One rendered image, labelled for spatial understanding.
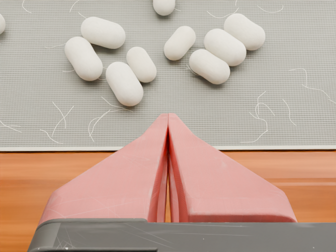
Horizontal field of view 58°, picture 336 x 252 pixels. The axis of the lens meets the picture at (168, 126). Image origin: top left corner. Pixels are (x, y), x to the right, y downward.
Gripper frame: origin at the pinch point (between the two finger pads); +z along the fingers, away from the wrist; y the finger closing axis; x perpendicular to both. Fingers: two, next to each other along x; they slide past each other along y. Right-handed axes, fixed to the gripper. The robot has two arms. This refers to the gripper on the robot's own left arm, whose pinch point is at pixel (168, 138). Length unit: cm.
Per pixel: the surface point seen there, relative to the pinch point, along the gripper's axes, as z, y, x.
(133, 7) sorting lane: 17.6, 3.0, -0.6
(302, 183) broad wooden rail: 4.8, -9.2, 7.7
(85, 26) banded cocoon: 14.1, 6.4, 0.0
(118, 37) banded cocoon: 13.6, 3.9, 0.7
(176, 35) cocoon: 13.8, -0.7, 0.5
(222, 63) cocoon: 11.8, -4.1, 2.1
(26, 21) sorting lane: 16.6, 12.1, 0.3
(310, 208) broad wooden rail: 3.5, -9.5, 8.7
